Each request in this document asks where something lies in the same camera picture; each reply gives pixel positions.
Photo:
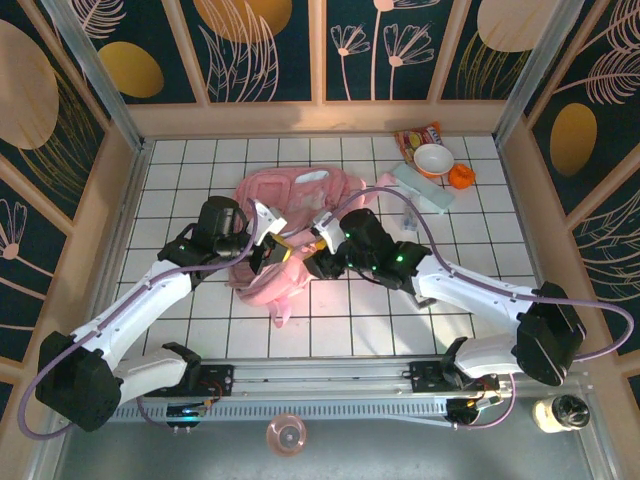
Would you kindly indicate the pale green pencil case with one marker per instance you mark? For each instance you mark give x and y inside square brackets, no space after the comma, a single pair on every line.
[425,192]

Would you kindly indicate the pink round plastic cup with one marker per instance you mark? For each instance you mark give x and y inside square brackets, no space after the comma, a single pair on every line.
[286,435]

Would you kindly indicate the small clear plastic packet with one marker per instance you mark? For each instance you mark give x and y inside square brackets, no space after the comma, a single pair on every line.
[410,217]

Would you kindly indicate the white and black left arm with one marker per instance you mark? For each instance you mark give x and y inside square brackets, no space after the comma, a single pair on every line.
[130,320]

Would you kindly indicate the colourful snack packet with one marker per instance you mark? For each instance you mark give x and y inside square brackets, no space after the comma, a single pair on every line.
[412,137]

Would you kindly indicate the orange and white bowl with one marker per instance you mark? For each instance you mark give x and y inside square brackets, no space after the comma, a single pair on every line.
[433,161]

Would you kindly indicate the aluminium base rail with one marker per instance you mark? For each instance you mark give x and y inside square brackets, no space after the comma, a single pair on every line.
[325,377]

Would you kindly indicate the aluminium frame post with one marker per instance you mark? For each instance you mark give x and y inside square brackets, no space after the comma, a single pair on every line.
[540,70]
[95,80]

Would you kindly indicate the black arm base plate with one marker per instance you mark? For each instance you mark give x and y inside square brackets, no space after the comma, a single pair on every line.
[430,377]
[215,380]

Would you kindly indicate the pink backpack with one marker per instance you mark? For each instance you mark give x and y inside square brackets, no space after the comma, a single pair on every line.
[280,200]

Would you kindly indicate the orange toy fruit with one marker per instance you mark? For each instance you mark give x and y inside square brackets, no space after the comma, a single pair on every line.
[461,177]

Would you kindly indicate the white bottle with black cap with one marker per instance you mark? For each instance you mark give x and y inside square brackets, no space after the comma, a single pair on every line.
[560,413]

